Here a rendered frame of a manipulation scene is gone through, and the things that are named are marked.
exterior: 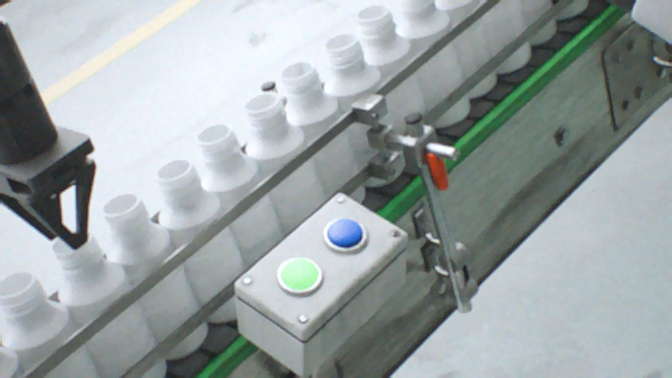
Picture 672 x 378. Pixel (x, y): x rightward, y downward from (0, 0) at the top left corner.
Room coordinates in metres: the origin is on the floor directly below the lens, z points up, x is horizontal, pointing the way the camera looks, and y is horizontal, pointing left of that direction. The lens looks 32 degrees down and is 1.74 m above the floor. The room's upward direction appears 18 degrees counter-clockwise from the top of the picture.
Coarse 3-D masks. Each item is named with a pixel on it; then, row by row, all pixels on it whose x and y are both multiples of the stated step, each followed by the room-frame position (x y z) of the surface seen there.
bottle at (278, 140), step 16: (256, 96) 1.13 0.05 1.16; (272, 96) 1.12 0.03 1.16; (256, 112) 1.10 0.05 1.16; (272, 112) 1.10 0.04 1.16; (256, 128) 1.10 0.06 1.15; (272, 128) 1.10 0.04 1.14; (288, 128) 1.11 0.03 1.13; (256, 144) 1.10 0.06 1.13; (272, 144) 1.09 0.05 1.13; (288, 144) 1.09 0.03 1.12; (304, 144) 1.10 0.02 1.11; (256, 160) 1.09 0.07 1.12; (272, 160) 1.09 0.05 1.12; (288, 160) 1.09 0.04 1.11; (288, 176) 1.08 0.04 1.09; (304, 176) 1.09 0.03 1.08; (272, 192) 1.09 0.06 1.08; (288, 192) 1.08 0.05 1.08; (304, 192) 1.09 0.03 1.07; (320, 192) 1.10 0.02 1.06; (288, 208) 1.09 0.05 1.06; (304, 208) 1.09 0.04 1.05; (288, 224) 1.09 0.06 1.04
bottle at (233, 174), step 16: (208, 128) 1.10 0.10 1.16; (224, 128) 1.09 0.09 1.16; (208, 144) 1.07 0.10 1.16; (224, 144) 1.07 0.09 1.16; (208, 160) 1.07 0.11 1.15; (224, 160) 1.06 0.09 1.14; (240, 160) 1.07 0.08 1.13; (208, 176) 1.07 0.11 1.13; (224, 176) 1.06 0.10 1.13; (240, 176) 1.06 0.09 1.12; (256, 176) 1.07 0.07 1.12; (224, 192) 1.05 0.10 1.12; (240, 192) 1.05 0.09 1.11; (224, 208) 1.06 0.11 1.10; (256, 208) 1.06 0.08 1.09; (272, 208) 1.08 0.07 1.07; (240, 224) 1.05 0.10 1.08; (256, 224) 1.05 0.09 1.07; (272, 224) 1.07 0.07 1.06; (240, 240) 1.05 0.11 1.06; (256, 240) 1.05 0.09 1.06; (272, 240) 1.06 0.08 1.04; (256, 256) 1.05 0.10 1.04
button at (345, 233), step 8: (336, 224) 0.94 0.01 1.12; (344, 224) 0.93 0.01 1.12; (352, 224) 0.93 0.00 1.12; (328, 232) 0.93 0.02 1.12; (336, 232) 0.93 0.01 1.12; (344, 232) 0.93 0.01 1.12; (352, 232) 0.93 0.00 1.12; (360, 232) 0.93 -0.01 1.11; (336, 240) 0.92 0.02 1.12; (344, 240) 0.92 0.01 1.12; (352, 240) 0.92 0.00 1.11; (360, 240) 0.92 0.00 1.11
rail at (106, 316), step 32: (448, 32) 1.24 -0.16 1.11; (416, 64) 1.20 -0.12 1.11; (384, 96) 1.17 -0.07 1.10; (448, 96) 1.22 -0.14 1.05; (256, 192) 1.05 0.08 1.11; (352, 192) 1.12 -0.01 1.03; (224, 224) 1.02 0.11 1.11; (224, 288) 1.01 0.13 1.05; (96, 320) 0.92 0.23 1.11; (192, 320) 0.98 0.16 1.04; (64, 352) 0.90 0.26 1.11; (160, 352) 0.95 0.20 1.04
